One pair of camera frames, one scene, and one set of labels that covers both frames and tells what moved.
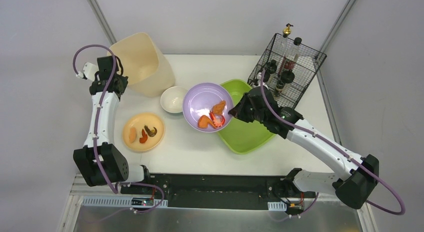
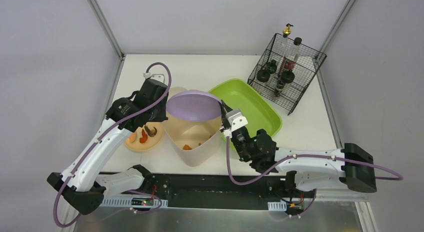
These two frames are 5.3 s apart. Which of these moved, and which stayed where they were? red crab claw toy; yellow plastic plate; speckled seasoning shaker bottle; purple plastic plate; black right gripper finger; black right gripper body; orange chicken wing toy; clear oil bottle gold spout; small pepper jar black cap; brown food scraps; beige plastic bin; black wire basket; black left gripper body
Moved: black right gripper body; orange chicken wing toy; beige plastic bin; black right gripper finger; black left gripper body; purple plastic plate
Stayed: yellow plastic plate; speckled seasoning shaker bottle; black wire basket; small pepper jar black cap; clear oil bottle gold spout; red crab claw toy; brown food scraps
